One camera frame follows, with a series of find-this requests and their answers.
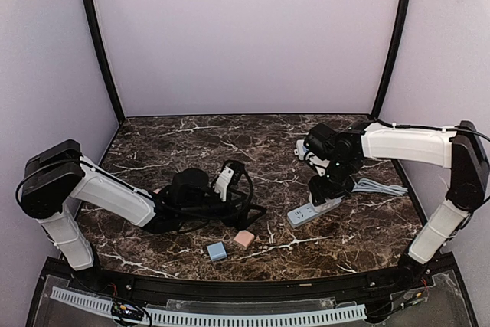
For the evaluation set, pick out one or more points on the white cube socket adapter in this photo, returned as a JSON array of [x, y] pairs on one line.
[[322, 205]]

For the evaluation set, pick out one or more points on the blue-grey power strip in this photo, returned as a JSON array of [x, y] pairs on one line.
[[309, 212]]

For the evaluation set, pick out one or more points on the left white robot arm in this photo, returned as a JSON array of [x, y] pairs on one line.
[[63, 172]]

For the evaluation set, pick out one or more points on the pink plug adapter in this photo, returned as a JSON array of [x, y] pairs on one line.
[[244, 239]]

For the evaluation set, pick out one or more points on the white colourful power strip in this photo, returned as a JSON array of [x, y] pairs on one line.
[[301, 151]]

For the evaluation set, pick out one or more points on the white slotted cable duct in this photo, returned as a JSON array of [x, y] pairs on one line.
[[181, 313]]

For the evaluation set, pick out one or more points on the black front frame rail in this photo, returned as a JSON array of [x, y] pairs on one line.
[[370, 286]]

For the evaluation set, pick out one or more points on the right black frame post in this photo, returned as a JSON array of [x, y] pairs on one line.
[[392, 52]]

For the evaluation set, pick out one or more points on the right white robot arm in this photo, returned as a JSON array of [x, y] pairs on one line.
[[458, 148]]

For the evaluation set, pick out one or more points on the left black frame post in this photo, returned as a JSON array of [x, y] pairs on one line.
[[102, 59]]

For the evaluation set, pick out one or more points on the blue flat plug adapter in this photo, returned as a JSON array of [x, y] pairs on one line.
[[217, 251]]

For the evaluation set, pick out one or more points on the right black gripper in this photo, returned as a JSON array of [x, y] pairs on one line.
[[324, 197]]

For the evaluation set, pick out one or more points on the small green circuit board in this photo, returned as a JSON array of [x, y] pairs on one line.
[[127, 311]]

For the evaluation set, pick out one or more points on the black frame post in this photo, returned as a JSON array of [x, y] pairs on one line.
[[392, 52], [102, 59]]

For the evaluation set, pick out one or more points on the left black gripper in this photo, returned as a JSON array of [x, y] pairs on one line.
[[233, 208]]

